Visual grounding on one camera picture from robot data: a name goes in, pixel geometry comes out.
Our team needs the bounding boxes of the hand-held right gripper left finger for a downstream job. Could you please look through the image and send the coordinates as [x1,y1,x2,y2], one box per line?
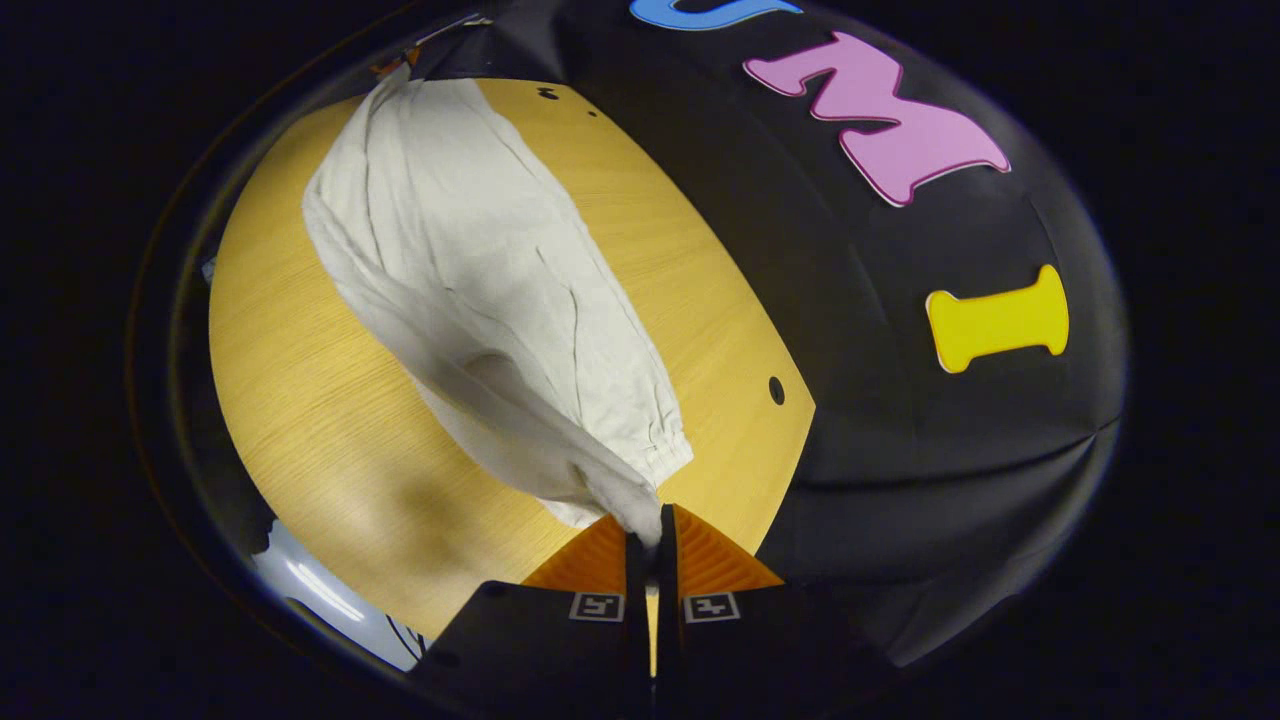
[410,513,653,716]

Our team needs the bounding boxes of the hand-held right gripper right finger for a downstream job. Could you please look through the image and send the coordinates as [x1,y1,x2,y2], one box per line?
[655,503,896,713]

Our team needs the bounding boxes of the white jeans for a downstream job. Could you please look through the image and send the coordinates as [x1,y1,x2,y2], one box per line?
[302,65,694,549]

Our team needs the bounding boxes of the black backdrop cloth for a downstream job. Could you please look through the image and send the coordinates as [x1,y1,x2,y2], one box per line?
[410,0,1129,669]

